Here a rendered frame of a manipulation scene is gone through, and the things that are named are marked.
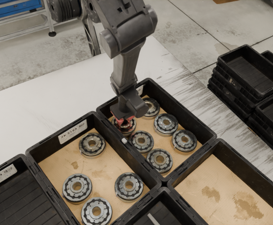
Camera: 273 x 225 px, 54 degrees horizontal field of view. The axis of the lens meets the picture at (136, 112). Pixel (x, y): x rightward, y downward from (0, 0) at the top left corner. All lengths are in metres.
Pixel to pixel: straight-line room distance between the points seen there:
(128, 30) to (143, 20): 0.03
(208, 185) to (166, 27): 2.32
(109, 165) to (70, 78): 0.64
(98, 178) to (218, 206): 0.45
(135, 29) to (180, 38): 2.51
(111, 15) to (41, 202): 0.73
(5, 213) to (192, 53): 2.30
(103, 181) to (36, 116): 0.53
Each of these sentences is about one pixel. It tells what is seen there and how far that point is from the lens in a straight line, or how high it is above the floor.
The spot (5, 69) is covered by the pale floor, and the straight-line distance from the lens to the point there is 2.71.
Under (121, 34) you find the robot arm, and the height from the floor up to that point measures 1.48.
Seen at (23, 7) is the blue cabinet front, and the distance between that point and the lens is 2.76.
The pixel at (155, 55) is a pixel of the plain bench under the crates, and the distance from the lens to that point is 1.66.
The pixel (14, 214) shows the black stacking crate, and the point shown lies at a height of 0.83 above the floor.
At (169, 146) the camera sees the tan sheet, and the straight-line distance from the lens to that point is 1.11.
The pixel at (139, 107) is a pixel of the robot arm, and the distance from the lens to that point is 0.87.
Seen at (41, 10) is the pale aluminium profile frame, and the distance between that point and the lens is 2.80.
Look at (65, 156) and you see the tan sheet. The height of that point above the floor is 0.83.
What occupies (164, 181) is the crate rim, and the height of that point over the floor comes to 0.93.
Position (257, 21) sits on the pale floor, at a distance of 3.63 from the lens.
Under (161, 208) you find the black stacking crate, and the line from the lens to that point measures 1.00.
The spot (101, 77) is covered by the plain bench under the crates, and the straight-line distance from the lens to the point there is 1.50.
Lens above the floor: 1.77
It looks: 53 degrees down
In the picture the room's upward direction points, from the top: 7 degrees clockwise
